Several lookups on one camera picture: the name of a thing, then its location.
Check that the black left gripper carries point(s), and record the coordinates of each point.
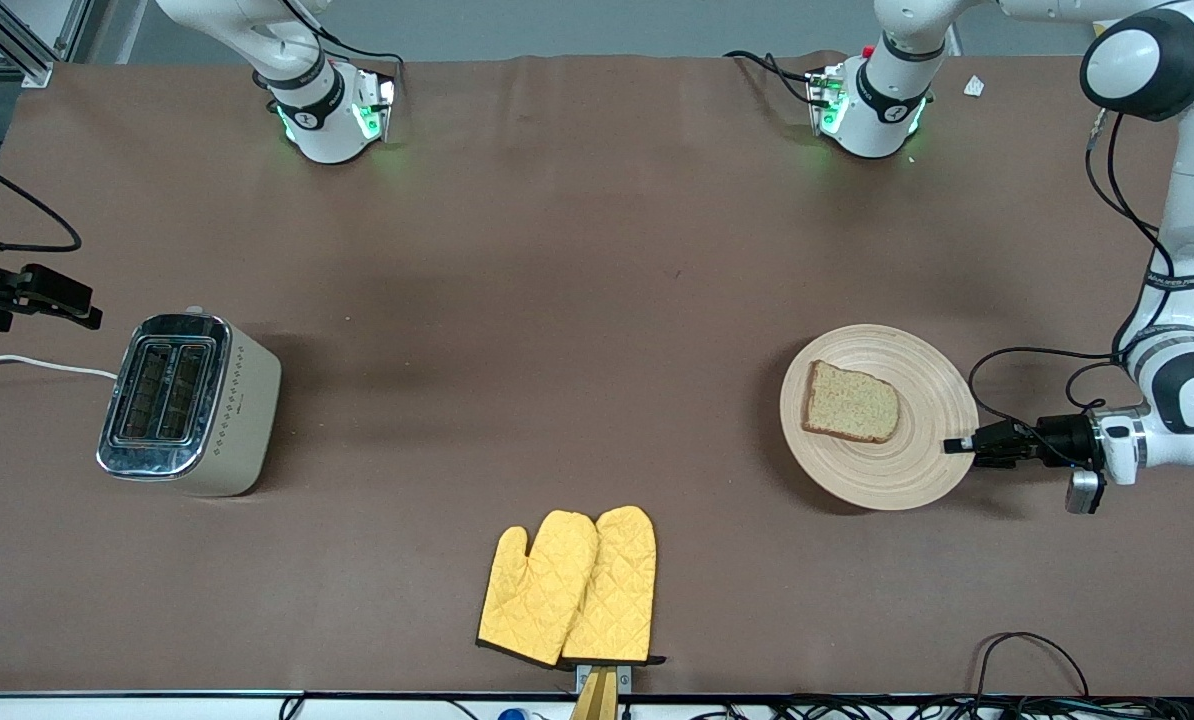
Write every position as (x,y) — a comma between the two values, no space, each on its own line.
(1065,438)

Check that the round wooden plate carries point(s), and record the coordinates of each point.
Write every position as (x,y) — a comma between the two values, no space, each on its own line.
(887,480)

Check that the brown toast slice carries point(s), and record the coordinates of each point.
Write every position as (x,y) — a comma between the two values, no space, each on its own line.
(852,405)

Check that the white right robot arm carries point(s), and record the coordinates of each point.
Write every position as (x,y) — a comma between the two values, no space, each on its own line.
(322,125)

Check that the chrome and beige toaster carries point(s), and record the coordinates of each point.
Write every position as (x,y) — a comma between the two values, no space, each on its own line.
(242,410)

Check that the white paper scrap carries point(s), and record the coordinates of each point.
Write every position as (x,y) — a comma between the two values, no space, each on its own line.
(974,86)

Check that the yellow quilted oven mitt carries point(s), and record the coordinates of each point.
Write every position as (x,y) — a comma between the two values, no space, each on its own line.
(532,590)
(617,590)

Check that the brown table cover sheet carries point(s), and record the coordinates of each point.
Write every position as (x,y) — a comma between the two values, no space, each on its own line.
(557,300)

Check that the blue and white object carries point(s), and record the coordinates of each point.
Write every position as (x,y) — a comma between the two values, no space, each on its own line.
(515,714)

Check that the aluminium frame profile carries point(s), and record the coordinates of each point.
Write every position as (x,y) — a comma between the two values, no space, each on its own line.
(32,65)

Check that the grey metal bracket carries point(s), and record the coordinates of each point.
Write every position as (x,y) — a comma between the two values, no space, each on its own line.
(625,680)

